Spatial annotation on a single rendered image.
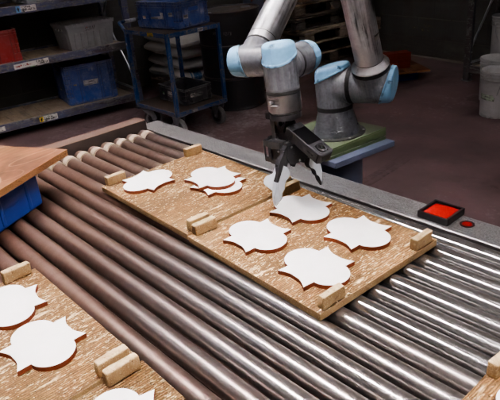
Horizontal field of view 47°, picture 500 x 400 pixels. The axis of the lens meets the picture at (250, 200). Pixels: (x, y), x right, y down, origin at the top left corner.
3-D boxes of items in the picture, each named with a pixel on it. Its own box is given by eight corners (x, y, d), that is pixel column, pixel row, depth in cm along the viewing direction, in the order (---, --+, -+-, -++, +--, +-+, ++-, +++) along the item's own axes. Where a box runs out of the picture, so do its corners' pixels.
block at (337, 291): (339, 292, 104) (339, 280, 103) (347, 297, 103) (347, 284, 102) (316, 306, 101) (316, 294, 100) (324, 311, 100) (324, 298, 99)
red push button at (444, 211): (436, 207, 135) (436, 201, 135) (459, 214, 131) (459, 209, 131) (421, 217, 132) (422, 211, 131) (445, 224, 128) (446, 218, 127)
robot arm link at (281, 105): (307, 90, 125) (280, 98, 121) (309, 110, 127) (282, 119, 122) (284, 87, 131) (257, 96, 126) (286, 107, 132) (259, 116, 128)
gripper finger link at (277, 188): (262, 201, 133) (275, 163, 133) (279, 206, 129) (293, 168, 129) (253, 198, 131) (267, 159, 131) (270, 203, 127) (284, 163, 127)
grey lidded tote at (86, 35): (101, 39, 572) (96, 14, 562) (119, 42, 547) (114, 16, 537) (53, 49, 543) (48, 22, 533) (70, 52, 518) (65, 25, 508)
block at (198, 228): (213, 225, 132) (212, 214, 131) (217, 227, 131) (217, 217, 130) (191, 234, 129) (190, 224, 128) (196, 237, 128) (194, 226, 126)
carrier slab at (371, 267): (298, 191, 148) (298, 186, 148) (436, 245, 119) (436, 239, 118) (188, 242, 129) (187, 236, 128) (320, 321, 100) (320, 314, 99)
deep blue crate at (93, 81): (105, 88, 594) (99, 52, 578) (119, 95, 562) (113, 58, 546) (57, 99, 571) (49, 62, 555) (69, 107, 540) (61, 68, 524)
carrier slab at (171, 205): (202, 154, 178) (201, 149, 178) (296, 189, 150) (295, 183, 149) (102, 191, 159) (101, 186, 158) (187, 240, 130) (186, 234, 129)
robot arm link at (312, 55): (280, 39, 138) (259, 47, 130) (323, 36, 133) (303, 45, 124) (283, 71, 141) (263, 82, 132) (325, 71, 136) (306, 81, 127)
